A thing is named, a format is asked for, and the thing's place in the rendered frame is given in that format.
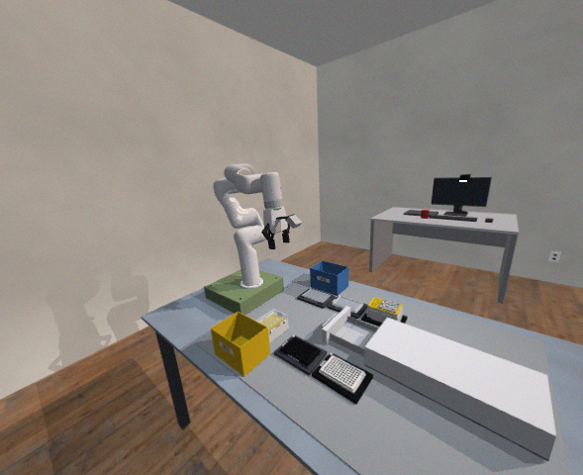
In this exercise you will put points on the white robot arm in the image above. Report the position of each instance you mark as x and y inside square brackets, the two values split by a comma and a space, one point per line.
[241, 177]

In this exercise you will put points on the blue open-top bin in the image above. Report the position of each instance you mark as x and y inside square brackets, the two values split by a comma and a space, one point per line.
[329, 277]

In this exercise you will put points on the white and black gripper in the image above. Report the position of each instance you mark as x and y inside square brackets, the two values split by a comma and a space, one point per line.
[273, 226]

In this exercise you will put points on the yellow waste bin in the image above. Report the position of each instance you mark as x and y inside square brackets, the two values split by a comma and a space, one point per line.
[241, 342]

